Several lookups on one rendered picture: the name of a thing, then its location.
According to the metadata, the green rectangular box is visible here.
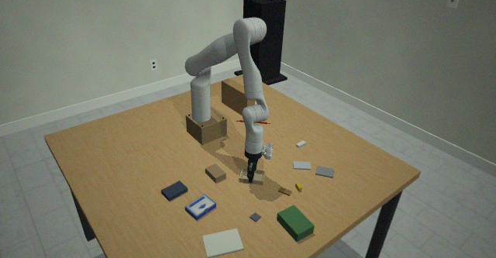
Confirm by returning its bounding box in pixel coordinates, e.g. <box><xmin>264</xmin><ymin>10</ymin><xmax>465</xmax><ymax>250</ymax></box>
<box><xmin>277</xmin><ymin>205</ymin><xmax>315</xmax><ymax>242</ymax></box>

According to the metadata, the tan wooden domino tile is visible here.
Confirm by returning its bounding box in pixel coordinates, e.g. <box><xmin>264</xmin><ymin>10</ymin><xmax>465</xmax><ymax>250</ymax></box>
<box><xmin>278</xmin><ymin>187</ymin><xmax>291</xmax><ymax>196</ymax></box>

